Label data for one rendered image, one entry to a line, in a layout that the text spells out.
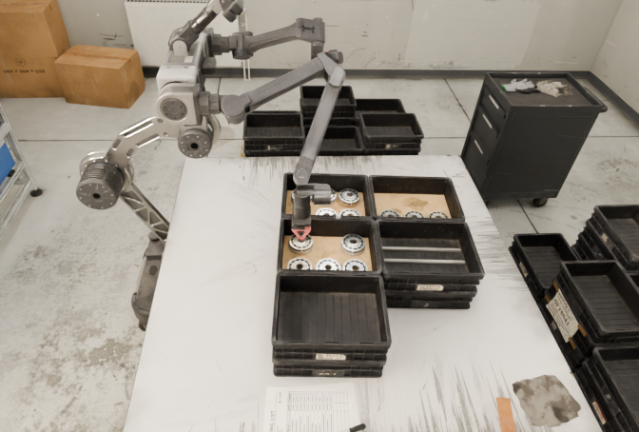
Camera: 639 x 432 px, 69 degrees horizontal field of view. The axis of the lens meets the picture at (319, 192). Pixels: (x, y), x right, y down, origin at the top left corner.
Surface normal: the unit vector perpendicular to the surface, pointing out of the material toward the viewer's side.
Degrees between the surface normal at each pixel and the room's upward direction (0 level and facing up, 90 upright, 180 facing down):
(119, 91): 90
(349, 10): 90
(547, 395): 0
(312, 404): 0
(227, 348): 0
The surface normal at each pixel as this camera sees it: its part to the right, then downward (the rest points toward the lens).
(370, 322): 0.05, -0.76
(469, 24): 0.08, 0.66
